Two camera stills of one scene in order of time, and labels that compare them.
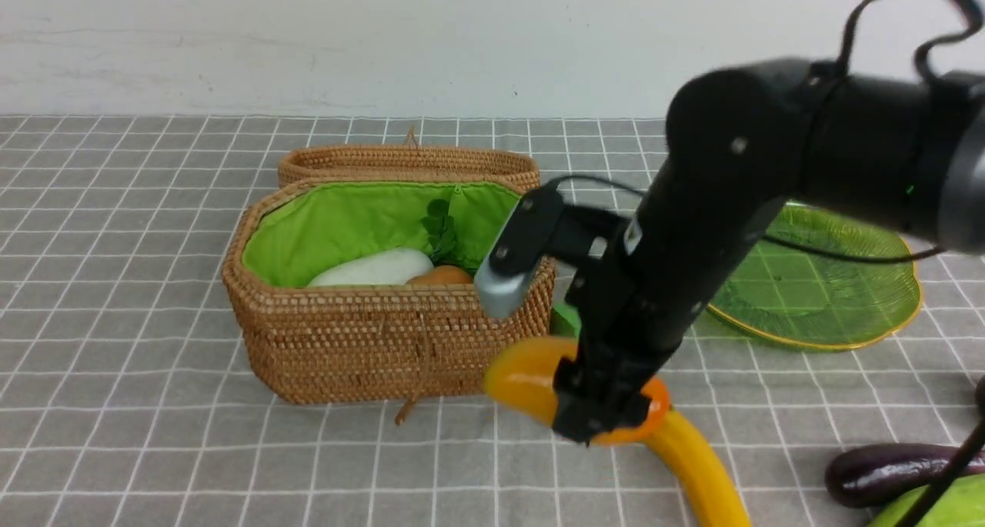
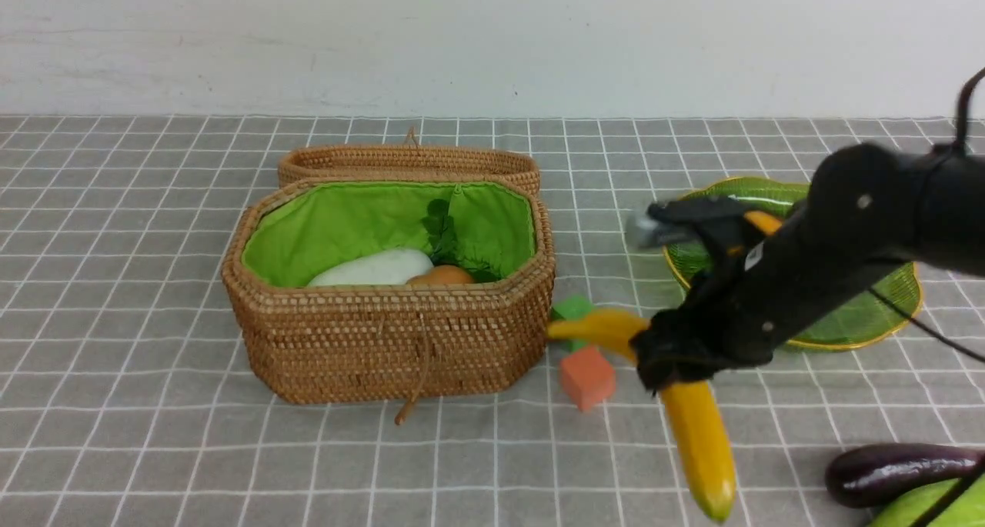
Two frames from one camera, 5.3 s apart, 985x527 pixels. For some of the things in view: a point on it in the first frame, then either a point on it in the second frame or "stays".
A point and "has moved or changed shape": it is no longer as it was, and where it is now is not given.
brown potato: [443, 275] stays
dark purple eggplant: [869, 475] stays
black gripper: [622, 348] → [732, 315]
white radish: [390, 267] stays
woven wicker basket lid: [409, 159] stays
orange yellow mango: [521, 377] has moved or changed shape
